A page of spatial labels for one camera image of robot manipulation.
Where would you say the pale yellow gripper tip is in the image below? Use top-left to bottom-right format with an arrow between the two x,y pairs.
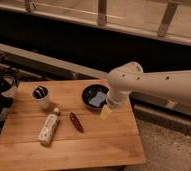
100,105 -> 112,120

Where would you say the red chili pepper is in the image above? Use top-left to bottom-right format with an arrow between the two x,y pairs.
70,112 -> 84,133

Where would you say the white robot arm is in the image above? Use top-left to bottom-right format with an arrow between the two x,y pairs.
106,62 -> 191,109

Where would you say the blue cloth in bowl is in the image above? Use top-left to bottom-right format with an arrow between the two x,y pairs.
89,92 -> 105,107

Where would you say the black bowl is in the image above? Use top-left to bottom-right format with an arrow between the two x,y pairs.
81,84 -> 109,110

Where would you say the wooden table board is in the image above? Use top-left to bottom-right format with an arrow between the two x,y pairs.
0,79 -> 145,171

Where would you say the white cup with dark contents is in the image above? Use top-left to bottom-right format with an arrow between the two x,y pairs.
32,86 -> 51,109

